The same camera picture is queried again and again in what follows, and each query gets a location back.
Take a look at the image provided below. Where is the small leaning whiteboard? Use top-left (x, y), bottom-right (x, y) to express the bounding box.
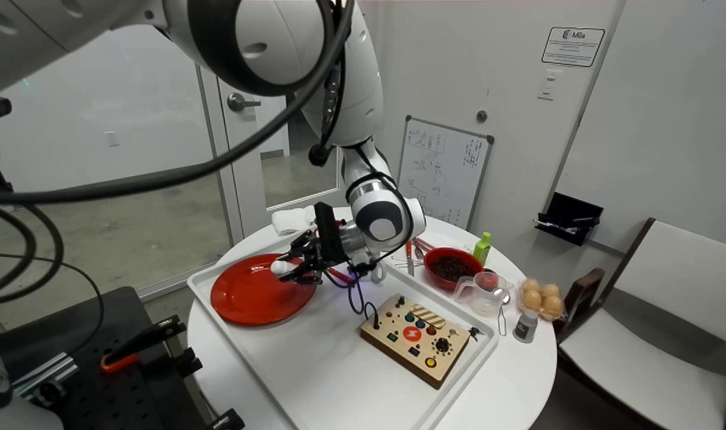
top-left (393, 115), bottom-right (496, 234)

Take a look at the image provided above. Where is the white mug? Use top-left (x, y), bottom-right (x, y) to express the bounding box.
top-left (365, 261), bottom-right (390, 287)

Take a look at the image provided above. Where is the orange round plate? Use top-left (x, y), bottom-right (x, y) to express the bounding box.
top-left (207, 250), bottom-right (320, 329)

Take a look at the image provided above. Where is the white plastic tray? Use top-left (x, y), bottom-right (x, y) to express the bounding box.
top-left (184, 224), bottom-right (501, 430)

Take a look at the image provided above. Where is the red bowl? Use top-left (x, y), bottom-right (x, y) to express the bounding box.
top-left (422, 246), bottom-right (488, 294)

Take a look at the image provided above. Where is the white light switch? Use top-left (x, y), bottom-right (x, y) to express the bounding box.
top-left (534, 74), bottom-right (559, 104)

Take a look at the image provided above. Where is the black cable loop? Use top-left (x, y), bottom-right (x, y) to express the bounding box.
top-left (0, 201), bottom-right (67, 307)

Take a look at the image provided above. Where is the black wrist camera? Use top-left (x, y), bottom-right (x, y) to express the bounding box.
top-left (311, 201), bottom-right (343, 257)

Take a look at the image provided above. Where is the small silver kitchen timer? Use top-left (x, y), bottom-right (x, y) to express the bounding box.
top-left (511, 311), bottom-right (539, 347)

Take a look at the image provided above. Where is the thin black cable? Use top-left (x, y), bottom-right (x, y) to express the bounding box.
top-left (0, 248), bottom-right (108, 336)

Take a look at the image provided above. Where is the blue coiled cable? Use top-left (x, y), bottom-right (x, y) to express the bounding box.
top-left (343, 266), bottom-right (381, 329)

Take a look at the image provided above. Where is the aluminium rail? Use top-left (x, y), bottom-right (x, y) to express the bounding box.
top-left (9, 352), bottom-right (82, 401)

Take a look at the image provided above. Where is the white chair dark frame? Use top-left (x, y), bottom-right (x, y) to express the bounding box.
top-left (551, 217), bottom-right (726, 430)

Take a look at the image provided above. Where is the metal spoon red handle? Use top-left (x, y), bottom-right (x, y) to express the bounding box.
top-left (322, 267), bottom-right (357, 288)

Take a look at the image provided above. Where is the small green bottle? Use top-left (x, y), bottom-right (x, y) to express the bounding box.
top-left (470, 229), bottom-right (495, 267)

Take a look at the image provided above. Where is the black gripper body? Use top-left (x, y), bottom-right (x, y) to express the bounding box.
top-left (318, 221), bottom-right (381, 280)

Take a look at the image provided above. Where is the wooden busy board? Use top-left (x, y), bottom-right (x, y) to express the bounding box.
top-left (357, 294), bottom-right (472, 392)

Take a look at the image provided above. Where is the black wall file holder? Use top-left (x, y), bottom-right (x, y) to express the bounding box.
top-left (534, 190), bottom-right (607, 248)

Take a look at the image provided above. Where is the black clamp orange handle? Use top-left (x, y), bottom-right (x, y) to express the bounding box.
top-left (97, 313), bottom-right (188, 377)

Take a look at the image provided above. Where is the clear measuring cup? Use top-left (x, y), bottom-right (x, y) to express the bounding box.
top-left (453, 267), bottom-right (515, 340)

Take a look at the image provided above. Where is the silver door handle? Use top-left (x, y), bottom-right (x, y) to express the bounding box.
top-left (225, 91), bottom-right (263, 115)

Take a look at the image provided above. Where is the white folded cloth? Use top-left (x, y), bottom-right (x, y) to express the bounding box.
top-left (269, 202), bottom-right (320, 239)

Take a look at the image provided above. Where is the white wall sign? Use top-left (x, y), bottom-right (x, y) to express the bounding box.
top-left (539, 24), bottom-right (608, 70)

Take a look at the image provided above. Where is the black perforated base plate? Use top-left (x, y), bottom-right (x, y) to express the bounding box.
top-left (0, 283), bottom-right (221, 430)

